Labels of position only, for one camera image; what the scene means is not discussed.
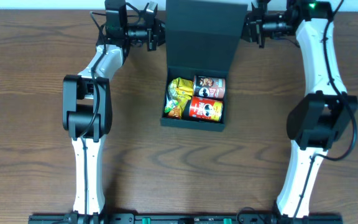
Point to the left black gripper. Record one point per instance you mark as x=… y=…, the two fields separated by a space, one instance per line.
x=151 y=35

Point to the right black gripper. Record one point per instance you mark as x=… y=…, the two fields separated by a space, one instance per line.
x=258 y=28

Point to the black gift box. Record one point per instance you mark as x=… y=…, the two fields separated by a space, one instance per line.
x=202 y=37

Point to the small yellow snack packet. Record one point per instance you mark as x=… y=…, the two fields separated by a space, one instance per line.
x=180 y=86

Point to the yellow peanut butter sandwich packet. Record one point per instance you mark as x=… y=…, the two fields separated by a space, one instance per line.
x=176 y=114

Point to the dark brown Pringles can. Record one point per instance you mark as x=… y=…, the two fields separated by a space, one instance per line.
x=209 y=87

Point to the green white snack packet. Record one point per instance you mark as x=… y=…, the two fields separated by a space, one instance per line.
x=172 y=101

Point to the red Pringles can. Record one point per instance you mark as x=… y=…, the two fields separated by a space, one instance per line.
x=205 y=109

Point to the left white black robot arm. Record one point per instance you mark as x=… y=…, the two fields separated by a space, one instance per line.
x=87 y=108

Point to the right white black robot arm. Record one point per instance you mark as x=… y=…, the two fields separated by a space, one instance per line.
x=322 y=126

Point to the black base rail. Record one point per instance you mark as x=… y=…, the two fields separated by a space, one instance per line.
x=129 y=218

